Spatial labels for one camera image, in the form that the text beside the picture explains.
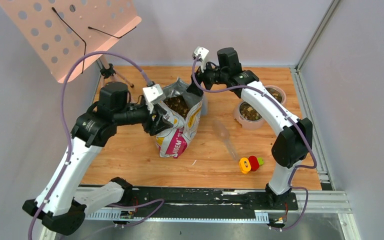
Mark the colourful stacking toy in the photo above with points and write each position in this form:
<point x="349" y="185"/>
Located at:
<point x="250" y="164"/>

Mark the clear plastic scoop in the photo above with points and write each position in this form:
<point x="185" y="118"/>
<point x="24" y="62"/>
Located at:
<point x="223" y="134"/>

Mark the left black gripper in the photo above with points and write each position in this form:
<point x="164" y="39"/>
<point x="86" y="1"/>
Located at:
<point x="157" y="120"/>

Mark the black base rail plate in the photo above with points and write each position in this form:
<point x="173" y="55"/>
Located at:
<point x="204" y="203"/>

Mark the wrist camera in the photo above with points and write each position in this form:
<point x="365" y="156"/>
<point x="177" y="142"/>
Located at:
<point x="201" y="55"/>
<point x="153" y="95"/>

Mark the pink music stand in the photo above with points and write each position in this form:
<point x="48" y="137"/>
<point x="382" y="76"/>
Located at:
<point x="62" y="31"/>

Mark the pet food bag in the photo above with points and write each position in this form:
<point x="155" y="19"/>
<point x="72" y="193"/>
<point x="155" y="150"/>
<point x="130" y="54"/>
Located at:
<point x="184" y="112"/>

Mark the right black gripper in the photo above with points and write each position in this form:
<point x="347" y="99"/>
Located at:
<point x="197" y="78"/>

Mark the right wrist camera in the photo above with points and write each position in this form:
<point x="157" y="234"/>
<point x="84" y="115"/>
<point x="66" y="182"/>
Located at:
<point x="201" y="55"/>

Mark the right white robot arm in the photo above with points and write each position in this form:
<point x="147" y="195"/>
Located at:
<point x="294" y="135"/>

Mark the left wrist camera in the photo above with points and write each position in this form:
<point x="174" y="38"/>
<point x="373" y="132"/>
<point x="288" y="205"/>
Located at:
<point x="153" y="95"/>

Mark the translucent plastic container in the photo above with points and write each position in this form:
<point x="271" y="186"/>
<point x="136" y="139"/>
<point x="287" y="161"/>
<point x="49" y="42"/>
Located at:
<point x="205" y="105"/>

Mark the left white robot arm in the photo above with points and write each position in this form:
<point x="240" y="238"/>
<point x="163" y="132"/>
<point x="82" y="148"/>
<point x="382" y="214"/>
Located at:
<point x="59" y="207"/>

